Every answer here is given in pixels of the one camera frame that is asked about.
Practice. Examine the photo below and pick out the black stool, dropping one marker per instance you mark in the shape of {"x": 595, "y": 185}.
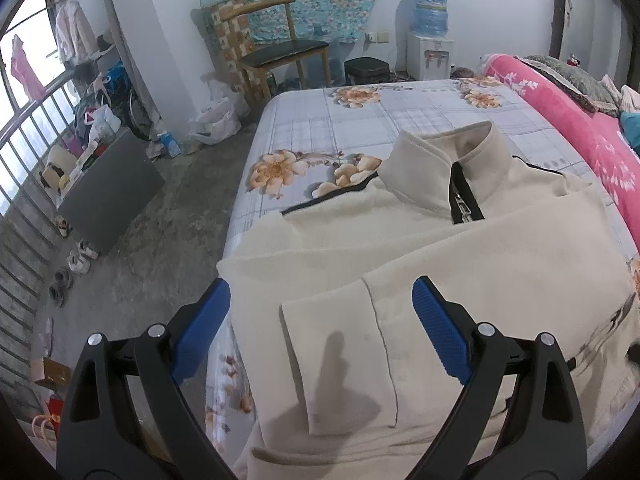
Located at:
{"x": 366, "y": 70}

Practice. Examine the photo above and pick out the grey patterned pillow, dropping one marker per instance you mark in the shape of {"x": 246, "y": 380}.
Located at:
{"x": 590, "y": 94}

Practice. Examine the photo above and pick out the pink floral blanket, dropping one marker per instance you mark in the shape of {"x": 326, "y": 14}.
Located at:
{"x": 597, "y": 137}

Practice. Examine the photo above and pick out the white water dispenser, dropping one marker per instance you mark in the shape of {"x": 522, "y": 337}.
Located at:
{"x": 429, "y": 58}

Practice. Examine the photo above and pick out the dark shoes pair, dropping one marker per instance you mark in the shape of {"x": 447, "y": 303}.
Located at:
{"x": 61, "y": 283}

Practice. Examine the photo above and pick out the blue patterned quilt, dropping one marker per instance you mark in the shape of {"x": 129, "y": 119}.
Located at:
{"x": 630, "y": 124}

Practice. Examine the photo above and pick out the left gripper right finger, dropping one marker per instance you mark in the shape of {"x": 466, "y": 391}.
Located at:
{"x": 543, "y": 435}

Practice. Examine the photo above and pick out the wooden chair black seat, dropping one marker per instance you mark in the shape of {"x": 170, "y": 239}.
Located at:
{"x": 262, "y": 61}

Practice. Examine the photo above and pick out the pink hanging garment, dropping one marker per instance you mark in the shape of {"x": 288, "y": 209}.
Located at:
{"x": 23, "y": 72}

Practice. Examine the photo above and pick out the cardboard box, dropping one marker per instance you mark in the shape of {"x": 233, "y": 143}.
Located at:
{"x": 50, "y": 374}

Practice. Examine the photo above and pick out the cream zip jacket black trim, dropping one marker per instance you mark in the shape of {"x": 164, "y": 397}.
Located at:
{"x": 345, "y": 381}

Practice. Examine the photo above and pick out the white hanging garment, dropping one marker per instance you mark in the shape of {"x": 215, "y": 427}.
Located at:
{"x": 73, "y": 33}

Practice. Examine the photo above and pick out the red gift bag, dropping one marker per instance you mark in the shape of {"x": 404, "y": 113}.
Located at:
{"x": 46, "y": 426}

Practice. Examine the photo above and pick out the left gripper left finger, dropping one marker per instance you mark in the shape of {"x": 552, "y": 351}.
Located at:
{"x": 100, "y": 436}

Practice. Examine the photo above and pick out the metal balcony railing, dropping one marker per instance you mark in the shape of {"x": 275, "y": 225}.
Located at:
{"x": 29, "y": 236}

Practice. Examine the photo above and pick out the white plastic bag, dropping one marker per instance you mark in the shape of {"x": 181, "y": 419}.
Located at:
{"x": 221, "y": 118}

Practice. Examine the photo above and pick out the white sneakers pair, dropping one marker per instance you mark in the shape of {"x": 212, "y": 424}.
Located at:
{"x": 79, "y": 259}

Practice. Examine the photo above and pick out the floral plaid bed sheet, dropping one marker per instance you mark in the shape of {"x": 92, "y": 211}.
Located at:
{"x": 317, "y": 124}

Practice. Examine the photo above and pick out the dark grey board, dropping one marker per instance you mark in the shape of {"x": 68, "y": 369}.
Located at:
{"x": 109, "y": 195}

